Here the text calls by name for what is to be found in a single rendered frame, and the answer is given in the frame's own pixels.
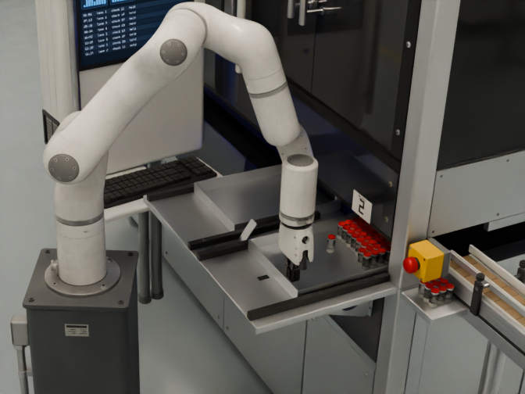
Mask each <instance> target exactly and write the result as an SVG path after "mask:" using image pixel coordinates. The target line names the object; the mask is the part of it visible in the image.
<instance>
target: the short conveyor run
mask: <svg viewBox="0 0 525 394"><path fill-rule="evenodd" d="M450 252H451V254H452V257H451V259H452V260H451V262H450V267H449V272H448V274H447V276H446V277H443V278H442V279H447V280H448V283H449V284H453V285H454V289H453V291H454V292H453V296H454V297H455V298H456V299H457V300H458V301H460V302H461V304H463V305H464V306H465V307H466V308H467V314H466V315H465V316H462V318H463V319H465V320H466V321H467V322H468V323H469V324H471V325H472V326H473V327H474V328H476V329H477V330H478V331H479V332H480V333H481V334H482V335H483V336H484V337H485V338H487V339H488V340H489V341H490V342H491V343H493V344H494V345H495V346H496V347H497V348H498V349H500V350H501V351H502V352H503V353H504V354H505V355H506V356H507V357H508V358H510V359H511V360H512V361H513V362H514V363H516V364H517V365H518V366H519V367H520V368H522V369H523V370H524V371H525V270H524V268H525V260H521V261H520V264H519V266H520V267H518V270H517V274H516V275H511V274H510V273H509V272H508V271H507V270H505V269H504V268H502V267H501V266H499V265H498V264H497V263H496V262H495V261H494V260H492V259H491V258H489V257H488V256H486V255H485V254H484V253H482V252H481V251H480V250H479V249H478V248H476V247H475V246H474V245H470V247H469V252H470V253H472V254H469V255H468V256H464V257H461V256H460V255H459V254H458V253H456V252H455V251H454V250H451V251H450Z"/></svg>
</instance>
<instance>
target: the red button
mask: <svg viewBox="0 0 525 394"><path fill-rule="evenodd" d="M403 267H404V270H405V272H407V273H408V274H413V273H416V272H417V270H418V263H417V261H416V259H415V258H414V257H412V256H410V257H407V258H405V259H404V260H403Z"/></svg>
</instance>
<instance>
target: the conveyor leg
mask: <svg viewBox="0 0 525 394"><path fill-rule="evenodd" d="M505 357H506V355H505V354H504V353H503V352H502V351H501V350H500V349H498V348H497V347H496V346H495V345H494V344H493V343H491V342H490V341H489V340H488V341H487V348H486V353H485V357H484V365H483V369H482V373H481V377H480V385H479V389H478V393H477V394H498V391H499V387H500V383H501V380H502V372H503V368H504V364H505Z"/></svg>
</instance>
